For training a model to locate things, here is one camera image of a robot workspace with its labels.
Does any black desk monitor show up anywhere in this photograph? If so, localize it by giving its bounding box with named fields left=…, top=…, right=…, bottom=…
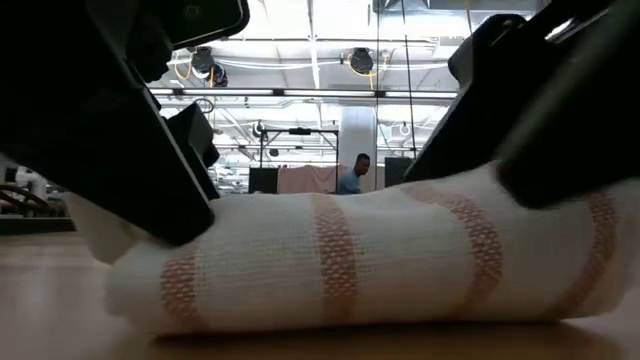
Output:
left=383, top=157, right=414, bottom=189

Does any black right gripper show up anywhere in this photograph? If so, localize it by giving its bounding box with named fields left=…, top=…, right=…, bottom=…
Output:
left=403, top=0, right=640, bottom=209

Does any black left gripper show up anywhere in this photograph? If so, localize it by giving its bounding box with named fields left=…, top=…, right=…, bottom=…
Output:
left=0, top=0, right=216, bottom=246

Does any black ceiling cable reel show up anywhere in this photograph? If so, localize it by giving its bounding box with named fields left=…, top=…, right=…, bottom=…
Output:
left=348, top=47, right=375, bottom=76
left=209, top=63, right=230, bottom=89
left=191, top=46, right=215, bottom=76

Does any long ceiling light rail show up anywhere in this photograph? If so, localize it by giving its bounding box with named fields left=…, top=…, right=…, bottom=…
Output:
left=149, top=87, right=459, bottom=100

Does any black panel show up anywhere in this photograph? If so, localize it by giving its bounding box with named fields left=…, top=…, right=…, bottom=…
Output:
left=248, top=167, right=280, bottom=195

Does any white striped towel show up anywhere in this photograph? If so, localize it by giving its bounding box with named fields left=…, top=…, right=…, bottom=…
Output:
left=64, top=162, right=640, bottom=336

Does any person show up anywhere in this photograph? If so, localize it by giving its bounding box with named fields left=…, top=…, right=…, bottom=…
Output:
left=335, top=152, right=372, bottom=195

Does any black camera rig frame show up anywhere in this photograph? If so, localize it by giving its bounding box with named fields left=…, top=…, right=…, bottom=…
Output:
left=259, top=127, right=340, bottom=169

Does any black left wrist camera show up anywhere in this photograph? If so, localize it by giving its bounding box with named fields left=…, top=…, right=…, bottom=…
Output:
left=164, top=0, right=251, bottom=51

